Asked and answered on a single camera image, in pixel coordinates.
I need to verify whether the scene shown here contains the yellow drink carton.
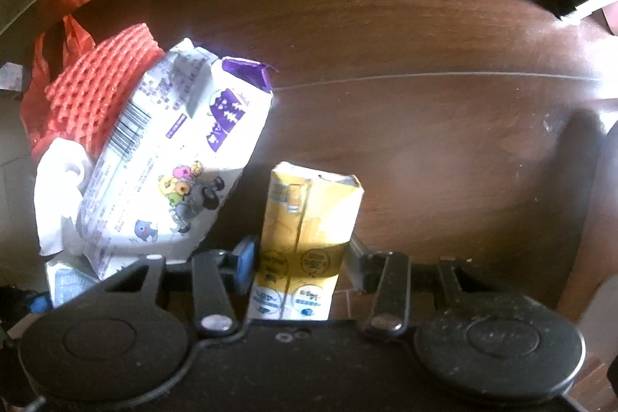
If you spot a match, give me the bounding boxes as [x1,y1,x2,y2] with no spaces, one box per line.
[247,161,363,323]

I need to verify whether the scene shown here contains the red plastic bag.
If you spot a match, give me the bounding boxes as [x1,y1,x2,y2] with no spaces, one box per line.
[19,14,97,152]

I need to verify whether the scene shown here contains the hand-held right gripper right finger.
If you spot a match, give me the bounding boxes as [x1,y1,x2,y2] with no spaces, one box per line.
[348,234,537,338]

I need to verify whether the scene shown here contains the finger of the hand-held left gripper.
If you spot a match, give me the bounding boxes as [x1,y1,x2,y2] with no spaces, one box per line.
[0,287,54,336]

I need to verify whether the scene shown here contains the white blue printed packet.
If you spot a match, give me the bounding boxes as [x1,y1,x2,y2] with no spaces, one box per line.
[46,255,102,309]

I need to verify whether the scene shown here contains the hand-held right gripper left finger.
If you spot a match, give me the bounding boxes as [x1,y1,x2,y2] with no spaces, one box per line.
[84,236,259,338]

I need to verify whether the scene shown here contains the white purple snack packet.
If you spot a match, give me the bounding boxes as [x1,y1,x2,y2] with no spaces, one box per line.
[77,38,275,281]

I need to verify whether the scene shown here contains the white tissue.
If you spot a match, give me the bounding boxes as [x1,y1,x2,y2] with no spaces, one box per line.
[35,137,97,257]

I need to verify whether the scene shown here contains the red foam net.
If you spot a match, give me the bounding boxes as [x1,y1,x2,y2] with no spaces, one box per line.
[43,22,167,157]

